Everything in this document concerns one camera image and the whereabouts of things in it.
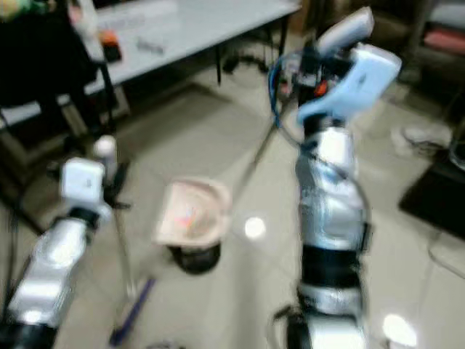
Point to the broom with silver pole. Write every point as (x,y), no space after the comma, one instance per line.
(106,147)

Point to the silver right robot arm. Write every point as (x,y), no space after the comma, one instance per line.
(330,196)

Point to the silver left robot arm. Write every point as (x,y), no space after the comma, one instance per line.
(47,265)

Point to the black floor mat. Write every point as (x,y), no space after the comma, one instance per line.
(436,190)

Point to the black round object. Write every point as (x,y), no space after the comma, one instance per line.
(195,259)

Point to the white crumpled cloth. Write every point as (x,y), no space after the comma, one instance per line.
(421,138)

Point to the black chair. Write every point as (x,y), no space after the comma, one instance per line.
(36,65)

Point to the yellow green plush toy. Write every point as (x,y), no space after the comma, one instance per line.
(16,6)

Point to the orange and black tool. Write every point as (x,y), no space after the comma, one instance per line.
(110,46)

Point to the white folding table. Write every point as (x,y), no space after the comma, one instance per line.
(189,25)

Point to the small grey metal item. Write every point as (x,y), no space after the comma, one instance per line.
(150,46)

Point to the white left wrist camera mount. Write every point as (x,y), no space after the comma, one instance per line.
(81,180)

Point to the pale blue right wrist camera mount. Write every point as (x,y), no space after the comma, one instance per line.
(360,80)

